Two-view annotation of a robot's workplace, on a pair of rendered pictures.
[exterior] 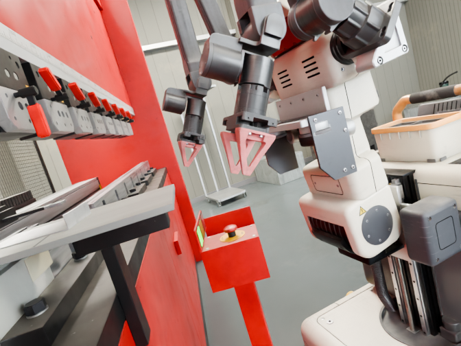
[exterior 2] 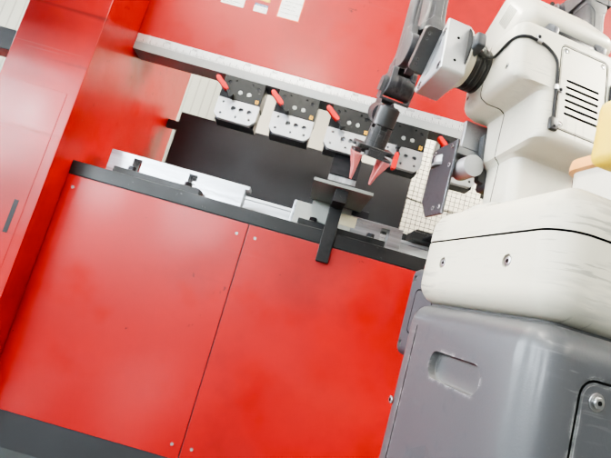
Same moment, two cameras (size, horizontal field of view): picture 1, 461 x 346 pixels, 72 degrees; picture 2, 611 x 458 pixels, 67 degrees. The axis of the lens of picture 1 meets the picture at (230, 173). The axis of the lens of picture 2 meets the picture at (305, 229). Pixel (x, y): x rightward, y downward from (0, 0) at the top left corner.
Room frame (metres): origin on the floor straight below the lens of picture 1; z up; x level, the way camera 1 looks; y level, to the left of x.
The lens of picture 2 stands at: (0.61, -1.20, 0.65)
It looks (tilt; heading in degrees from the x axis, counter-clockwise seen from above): 8 degrees up; 98
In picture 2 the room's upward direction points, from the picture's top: 16 degrees clockwise
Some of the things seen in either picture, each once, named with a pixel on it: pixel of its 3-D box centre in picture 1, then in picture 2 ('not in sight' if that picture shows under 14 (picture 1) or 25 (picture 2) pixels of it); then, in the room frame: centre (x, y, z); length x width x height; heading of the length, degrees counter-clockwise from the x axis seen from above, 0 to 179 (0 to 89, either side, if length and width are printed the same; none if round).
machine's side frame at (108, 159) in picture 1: (119, 145); not in sight; (2.70, 0.84, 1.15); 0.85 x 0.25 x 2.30; 97
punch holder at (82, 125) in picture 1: (66, 110); not in sight; (1.04, 0.45, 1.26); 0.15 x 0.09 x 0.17; 7
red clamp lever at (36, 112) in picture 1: (33, 113); (395, 157); (0.63, 0.33, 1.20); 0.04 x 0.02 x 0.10; 97
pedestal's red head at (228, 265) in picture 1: (231, 240); not in sight; (0.88, 0.05, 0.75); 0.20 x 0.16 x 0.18; 179
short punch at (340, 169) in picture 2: not in sight; (345, 170); (0.47, 0.38, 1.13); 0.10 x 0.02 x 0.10; 7
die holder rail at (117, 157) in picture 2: not in sight; (179, 182); (-0.08, 0.31, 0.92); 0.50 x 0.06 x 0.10; 7
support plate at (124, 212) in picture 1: (92, 220); (339, 195); (0.49, 0.23, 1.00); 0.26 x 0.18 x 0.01; 97
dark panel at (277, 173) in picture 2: not in sight; (284, 187); (0.17, 0.85, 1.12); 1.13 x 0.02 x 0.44; 7
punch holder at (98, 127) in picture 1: (84, 115); not in sight; (1.24, 0.47, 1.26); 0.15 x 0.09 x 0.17; 7
